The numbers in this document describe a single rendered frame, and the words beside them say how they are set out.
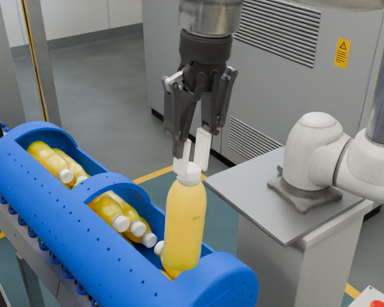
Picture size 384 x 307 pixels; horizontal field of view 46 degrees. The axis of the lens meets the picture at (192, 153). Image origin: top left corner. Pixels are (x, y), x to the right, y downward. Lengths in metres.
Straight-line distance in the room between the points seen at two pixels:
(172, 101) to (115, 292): 0.49
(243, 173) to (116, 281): 0.72
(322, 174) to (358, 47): 1.09
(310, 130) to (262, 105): 1.57
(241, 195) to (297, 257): 0.26
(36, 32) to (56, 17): 3.98
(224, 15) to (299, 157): 0.82
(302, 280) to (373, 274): 1.31
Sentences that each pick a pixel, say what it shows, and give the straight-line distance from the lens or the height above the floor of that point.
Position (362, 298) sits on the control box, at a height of 1.10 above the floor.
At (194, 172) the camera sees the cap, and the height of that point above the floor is 1.48.
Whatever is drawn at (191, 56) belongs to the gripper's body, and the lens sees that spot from 0.64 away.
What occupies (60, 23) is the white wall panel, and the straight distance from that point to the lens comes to 6.08.
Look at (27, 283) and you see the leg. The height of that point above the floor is 0.49.
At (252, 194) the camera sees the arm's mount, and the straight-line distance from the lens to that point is 1.48.
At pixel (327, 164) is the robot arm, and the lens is 1.35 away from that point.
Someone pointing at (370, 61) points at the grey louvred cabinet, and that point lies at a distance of 2.33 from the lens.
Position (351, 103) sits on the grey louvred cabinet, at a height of 0.91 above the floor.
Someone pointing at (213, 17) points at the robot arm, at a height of 1.74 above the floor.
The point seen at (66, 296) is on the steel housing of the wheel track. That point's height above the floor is 0.88.
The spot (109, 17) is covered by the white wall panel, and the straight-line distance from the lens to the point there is 6.34.
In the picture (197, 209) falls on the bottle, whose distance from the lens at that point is 0.76.
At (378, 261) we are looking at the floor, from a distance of 2.88.
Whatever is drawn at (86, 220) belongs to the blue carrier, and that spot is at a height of 1.21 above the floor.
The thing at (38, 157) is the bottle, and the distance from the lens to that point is 1.43.
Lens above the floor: 1.90
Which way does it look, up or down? 32 degrees down
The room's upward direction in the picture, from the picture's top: straight up
